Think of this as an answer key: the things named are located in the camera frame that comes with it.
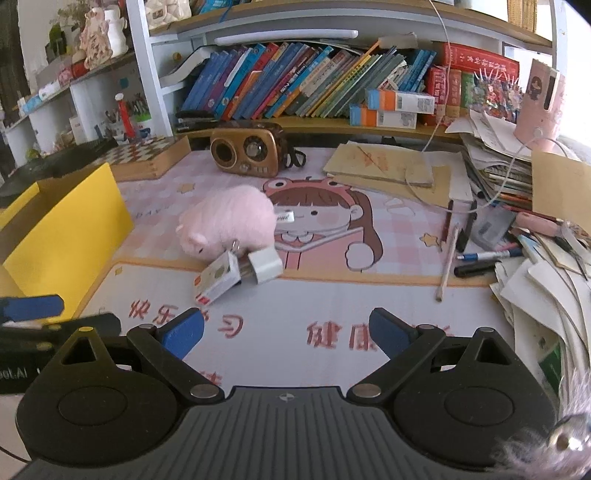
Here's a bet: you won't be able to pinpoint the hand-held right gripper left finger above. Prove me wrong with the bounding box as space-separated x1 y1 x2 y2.
53 307 222 403

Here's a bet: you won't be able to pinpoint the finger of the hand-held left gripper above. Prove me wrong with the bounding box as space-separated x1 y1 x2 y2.
0 294 65 325
0 313 122 344

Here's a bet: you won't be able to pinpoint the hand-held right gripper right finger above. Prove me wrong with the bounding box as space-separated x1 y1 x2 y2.
346 307 522 403

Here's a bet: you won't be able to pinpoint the small red white box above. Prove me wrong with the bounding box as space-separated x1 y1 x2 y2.
193 250 241 306

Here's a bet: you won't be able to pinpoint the yellow cardboard box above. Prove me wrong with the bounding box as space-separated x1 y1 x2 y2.
0 162 136 319

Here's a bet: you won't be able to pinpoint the white plug adapter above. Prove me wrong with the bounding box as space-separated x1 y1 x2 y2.
238 247 283 283

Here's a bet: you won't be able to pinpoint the pink plush pig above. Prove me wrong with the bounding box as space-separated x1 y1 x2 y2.
175 184 295 260

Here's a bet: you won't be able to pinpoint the pink checked cloth desktop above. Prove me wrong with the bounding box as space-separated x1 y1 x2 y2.
0 136 591 402

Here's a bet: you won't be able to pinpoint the wooden pencil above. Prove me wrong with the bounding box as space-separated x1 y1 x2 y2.
435 224 461 302

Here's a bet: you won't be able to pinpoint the black marker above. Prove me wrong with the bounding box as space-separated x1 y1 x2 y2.
454 262 502 278

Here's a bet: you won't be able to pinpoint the blue white pen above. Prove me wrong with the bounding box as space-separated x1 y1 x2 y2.
457 249 522 261

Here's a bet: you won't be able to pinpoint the black pen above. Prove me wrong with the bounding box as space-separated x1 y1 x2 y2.
463 200 479 253

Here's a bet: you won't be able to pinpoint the black electronic keyboard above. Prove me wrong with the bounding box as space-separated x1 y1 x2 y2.
0 137 118 195

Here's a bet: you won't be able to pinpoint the pile of loose papers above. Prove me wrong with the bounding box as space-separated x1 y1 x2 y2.
489 222 591 402

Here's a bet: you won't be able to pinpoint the flat kraft paper folders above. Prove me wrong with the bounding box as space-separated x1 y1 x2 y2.
323 141 474 208

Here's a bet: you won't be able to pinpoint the wooden chessboard box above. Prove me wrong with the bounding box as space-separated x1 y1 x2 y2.
99 135 192 182

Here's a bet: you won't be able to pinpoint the pink slim case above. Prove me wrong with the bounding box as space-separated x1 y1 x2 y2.
515 211 566 236

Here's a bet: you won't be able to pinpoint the white box red label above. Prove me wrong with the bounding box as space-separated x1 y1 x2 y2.
69 113 88 144

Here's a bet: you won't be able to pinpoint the retro wooden radio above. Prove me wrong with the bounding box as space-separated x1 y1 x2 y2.
210 122 306 177

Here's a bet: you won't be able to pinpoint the fluffy clothing with metal button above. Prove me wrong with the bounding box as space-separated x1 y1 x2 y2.
492 369 591 480

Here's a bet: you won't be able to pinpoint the stack of paper booklets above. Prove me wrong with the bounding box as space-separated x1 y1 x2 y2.
445 111 536 204

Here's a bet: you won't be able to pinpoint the white pen holder with pens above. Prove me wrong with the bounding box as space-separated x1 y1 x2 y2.
104 97 122 136

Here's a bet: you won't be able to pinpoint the black stapler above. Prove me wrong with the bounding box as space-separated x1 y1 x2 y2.
175 110 219 134

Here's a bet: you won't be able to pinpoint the red bottle with white cap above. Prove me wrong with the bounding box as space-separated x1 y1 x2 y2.
115 93 138 140

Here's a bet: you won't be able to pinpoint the blue tissue box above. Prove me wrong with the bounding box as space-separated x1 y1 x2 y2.
21 85 63 114

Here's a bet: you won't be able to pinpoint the orange white carton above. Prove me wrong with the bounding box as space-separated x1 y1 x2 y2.
349 105 419 128
367 89 435 114

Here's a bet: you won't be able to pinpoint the white shelf unit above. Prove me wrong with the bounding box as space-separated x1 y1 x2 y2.
0 51 176 167

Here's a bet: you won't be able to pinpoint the brown kraft envelope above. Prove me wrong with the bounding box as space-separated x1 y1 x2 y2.
531 150 591 222

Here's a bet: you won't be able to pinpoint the colourful printed box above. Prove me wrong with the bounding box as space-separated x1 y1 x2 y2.
473 69 525 123

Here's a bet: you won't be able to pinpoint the row of books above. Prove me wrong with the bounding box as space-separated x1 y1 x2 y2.
182 41 437 121

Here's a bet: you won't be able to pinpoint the wooden bookshelf with white posts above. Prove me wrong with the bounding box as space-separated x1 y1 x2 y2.
127 0 568 144

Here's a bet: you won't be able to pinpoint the pink cylindrical gadget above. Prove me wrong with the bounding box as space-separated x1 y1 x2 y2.
514 58 566 152

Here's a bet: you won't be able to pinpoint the green potted plant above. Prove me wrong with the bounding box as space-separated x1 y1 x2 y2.
46 0 88 56

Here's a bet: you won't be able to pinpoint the floral decor plaque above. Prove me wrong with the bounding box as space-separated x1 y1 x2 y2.
79 6 129 70

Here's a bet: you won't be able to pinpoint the thick red dictionary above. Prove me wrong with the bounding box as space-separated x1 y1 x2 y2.
444 41 520 84

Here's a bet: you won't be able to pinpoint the white quilted handbag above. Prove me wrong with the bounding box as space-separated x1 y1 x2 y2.
145 0 192 31

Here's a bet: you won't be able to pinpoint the white cable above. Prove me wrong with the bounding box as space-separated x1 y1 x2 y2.
406 0 573 206

